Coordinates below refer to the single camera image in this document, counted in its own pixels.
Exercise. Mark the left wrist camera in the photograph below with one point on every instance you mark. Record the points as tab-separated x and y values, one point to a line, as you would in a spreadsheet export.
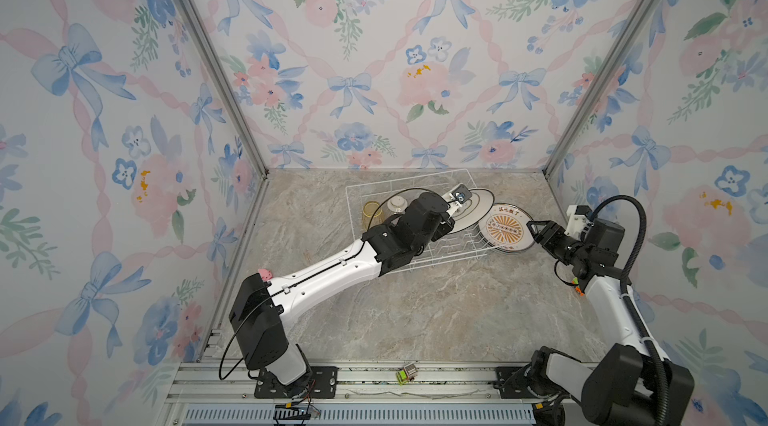
460	194

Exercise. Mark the aluminium front rail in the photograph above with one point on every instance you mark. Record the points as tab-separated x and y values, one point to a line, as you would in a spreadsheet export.
367	393

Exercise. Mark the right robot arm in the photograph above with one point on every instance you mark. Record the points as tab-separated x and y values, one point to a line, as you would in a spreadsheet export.
635	383

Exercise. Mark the yellow glass cup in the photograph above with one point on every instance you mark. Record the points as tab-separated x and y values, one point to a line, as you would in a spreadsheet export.
372	215

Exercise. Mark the aluminium corner post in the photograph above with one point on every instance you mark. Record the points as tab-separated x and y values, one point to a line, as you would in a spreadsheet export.
204	45
623	43

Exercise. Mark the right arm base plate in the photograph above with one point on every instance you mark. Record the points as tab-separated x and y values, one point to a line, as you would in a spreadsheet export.
513	382

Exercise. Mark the right aluminium corner post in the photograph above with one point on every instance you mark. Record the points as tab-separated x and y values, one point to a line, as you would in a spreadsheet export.
623	43

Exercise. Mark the white plate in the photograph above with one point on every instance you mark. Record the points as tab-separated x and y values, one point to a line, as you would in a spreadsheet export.
469	213

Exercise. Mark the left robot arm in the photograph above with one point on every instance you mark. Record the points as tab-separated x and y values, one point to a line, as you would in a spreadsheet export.
264	309

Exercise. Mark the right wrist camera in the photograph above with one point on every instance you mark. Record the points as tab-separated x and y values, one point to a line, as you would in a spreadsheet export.
578	220

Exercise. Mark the white wire dish rack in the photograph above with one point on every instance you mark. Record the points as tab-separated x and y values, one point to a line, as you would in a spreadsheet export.
465	245

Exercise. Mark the plate with orange pattern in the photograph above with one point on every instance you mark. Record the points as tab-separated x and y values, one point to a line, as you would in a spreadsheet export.
505	228

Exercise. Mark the pink pig toy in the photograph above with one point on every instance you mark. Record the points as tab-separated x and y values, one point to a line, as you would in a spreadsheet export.
265	274

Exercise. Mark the green yellow toy car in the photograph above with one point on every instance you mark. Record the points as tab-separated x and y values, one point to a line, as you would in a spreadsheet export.
406	373

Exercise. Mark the striped ceramic bowl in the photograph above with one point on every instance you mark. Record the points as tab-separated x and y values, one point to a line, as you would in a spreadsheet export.
397	204

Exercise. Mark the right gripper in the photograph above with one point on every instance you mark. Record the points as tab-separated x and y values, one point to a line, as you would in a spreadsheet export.
546	232

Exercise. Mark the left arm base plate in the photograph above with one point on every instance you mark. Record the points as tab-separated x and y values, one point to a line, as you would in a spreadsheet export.
320	382

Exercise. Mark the left aluminium corner post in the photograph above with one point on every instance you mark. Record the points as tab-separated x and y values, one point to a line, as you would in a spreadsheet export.
204	45

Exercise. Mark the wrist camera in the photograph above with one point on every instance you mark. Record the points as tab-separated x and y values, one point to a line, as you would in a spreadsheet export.
460	194
578	220

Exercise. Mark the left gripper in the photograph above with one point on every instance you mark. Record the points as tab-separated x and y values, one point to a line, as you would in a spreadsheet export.
447	226

